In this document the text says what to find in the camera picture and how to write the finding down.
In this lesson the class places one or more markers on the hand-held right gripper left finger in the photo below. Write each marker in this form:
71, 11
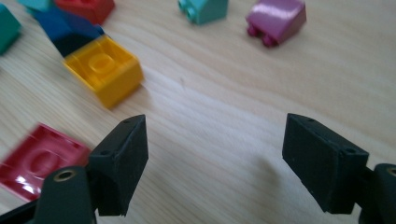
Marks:
120, 168

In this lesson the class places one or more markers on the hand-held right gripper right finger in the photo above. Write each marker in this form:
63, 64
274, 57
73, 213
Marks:
320, 161

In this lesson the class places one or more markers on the crimson toy block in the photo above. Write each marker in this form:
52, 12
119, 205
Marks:
37, 158

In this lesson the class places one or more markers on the yellow toy block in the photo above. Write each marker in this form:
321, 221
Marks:
106, 70

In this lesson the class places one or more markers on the dark blue toy block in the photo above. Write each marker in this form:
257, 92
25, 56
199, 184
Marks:
65, 31

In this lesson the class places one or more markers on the pink toy block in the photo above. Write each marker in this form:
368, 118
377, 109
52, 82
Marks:
277, 18

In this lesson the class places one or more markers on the red toy block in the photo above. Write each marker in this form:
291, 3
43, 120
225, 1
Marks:
90, 9

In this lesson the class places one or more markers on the light teal toy block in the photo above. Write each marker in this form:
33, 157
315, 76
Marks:
35, 3

